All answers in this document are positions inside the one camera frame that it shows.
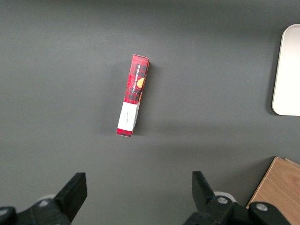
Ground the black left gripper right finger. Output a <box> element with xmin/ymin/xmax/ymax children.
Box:
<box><xmin>182</xmin><ymin>171</ymin><xmax>291</xmax><ymax>225</ymax></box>

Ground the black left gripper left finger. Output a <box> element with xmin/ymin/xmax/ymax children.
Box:
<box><xmin>0</xmin><ymin>172</ymin><xmax>88</xmax><ymax>225</ymax></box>

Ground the wooden drawer cabinet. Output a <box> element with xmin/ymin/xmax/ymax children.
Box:
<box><xmin>245</xmin><ymin>156</ymin><xmax>300</xmax><ymax>225</ymax></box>

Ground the red plaid shortbread box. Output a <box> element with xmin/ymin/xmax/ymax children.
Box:
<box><xmin>116</xmin><ymin>54</ymin><xmax>150</xmax><ymax>137</ymax></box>

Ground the cream plastic tray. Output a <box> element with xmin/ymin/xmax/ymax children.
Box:
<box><xmin>272</xmin><ymin>24</ymin><xmax>300</xmax><ymax>116</ymax></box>

